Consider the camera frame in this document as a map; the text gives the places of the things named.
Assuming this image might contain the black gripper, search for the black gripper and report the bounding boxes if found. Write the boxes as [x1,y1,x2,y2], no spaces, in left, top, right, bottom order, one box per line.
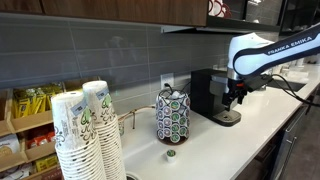
[222,79,250,112]

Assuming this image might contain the black silver coffee maker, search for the black silver coffee maker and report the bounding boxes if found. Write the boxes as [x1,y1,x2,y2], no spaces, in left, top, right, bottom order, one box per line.
[190,68,242,127]

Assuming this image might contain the dark countertop sink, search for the dark countertop sink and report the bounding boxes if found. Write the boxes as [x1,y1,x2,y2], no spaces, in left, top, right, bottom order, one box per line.
[266,78,307,93]

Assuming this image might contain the green lid coffee pod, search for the green lid coffee pod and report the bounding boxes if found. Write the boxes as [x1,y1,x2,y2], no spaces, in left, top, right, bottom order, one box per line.
[165,149,177,164]

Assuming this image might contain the red white patterned mug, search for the red white patterned mug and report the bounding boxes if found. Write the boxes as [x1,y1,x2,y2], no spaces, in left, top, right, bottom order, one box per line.
[208,0,233,19]

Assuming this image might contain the printed paper cup stack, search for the printed paper cup stack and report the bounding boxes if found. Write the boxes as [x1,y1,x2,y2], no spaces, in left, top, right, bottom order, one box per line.
[50,91,108,180]
[82,80,128,180]

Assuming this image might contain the small yellow tea box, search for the small yellow tea box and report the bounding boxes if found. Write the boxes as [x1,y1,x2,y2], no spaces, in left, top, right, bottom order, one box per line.
[34,153,60,173]

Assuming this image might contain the red tea packets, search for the red tea packets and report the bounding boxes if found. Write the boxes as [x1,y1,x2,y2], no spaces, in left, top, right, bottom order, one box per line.
[26,131,57,150]

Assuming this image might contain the yellow tea boxes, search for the yellow tea boxes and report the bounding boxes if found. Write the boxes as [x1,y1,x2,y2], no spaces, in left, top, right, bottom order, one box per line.
[12,83,64,119]

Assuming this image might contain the wooden tea organizer shelf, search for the wooden tea organizer shelf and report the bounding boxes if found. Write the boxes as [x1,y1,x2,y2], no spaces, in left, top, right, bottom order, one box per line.
[0,76,101,180]

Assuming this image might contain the white tea package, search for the white tea package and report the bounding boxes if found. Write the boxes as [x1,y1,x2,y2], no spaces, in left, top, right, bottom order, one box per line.
[0,133,21,158]

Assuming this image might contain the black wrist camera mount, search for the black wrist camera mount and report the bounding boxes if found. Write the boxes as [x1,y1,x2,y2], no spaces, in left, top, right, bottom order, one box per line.
[245,73,274,94]

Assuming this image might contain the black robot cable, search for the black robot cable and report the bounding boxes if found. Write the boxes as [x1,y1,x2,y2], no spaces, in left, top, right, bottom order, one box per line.
[270,73,320,108]

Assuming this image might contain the silver drawer handle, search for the silver drawer handle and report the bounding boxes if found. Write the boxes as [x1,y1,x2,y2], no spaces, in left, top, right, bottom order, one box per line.
[273,135,298,180]
[284,105,310,134]

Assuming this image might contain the wire coffee pod carousel rack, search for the wire coffee pod carousel rack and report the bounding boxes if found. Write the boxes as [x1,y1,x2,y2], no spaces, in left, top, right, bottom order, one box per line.
[155,88,191,146]

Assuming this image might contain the black power cord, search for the black power cord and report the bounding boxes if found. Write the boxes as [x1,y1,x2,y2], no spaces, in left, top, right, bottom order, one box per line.
[163,82,175,95]

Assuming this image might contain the white wall outlet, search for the white wall outlet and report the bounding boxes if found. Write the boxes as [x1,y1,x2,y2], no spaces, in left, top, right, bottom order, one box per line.
[160,72,175,90]

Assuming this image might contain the dark open wall shelf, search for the dark open wall shelf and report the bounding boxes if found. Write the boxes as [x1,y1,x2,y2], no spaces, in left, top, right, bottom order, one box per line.
[161,0,320,36]

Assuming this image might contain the bronze wire holder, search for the bronze wire holder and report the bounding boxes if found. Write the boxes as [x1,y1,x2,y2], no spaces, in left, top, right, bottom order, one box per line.
[117,105,157,137]

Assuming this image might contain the brown wooden wall cabinet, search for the brown wooden wall cabinet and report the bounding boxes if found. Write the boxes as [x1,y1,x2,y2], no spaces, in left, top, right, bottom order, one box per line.
[0,0,209,28]

